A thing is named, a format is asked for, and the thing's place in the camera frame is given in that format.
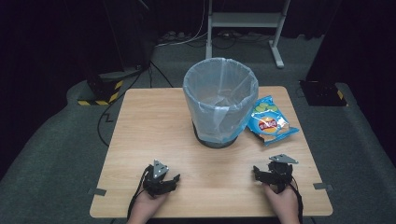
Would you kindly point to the person's right hand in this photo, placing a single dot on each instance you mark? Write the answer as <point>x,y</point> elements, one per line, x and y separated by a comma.
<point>285,205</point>

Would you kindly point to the black trash bin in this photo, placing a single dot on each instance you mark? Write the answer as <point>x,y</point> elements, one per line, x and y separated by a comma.
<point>214,143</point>

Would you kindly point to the person's left hand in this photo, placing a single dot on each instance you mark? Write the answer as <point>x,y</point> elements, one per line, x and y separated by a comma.
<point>146,207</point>

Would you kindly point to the white metal stand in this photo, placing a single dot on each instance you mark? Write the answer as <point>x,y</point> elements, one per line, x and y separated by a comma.
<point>246,19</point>

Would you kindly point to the power strip with plugs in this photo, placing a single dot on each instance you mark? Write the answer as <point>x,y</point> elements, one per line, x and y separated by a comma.
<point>172,36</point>

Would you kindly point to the blue chip bag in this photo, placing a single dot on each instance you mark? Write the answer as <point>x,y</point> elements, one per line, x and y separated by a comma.
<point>269,123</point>

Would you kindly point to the grey tape piece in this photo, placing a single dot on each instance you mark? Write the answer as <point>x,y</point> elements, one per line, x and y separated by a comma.
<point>322,186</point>
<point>97,192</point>

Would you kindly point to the grey trash bin with liner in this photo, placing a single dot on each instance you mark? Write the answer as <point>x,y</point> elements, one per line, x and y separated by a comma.
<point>219,105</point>

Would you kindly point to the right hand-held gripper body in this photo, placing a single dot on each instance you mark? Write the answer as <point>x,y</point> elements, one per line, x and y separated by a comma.
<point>280,174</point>

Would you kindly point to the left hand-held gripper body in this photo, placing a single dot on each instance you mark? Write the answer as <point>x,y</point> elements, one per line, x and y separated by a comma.
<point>155,179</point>

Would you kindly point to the black yellow striped stand base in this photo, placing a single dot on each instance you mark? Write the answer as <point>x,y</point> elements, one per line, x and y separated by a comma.
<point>104,90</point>

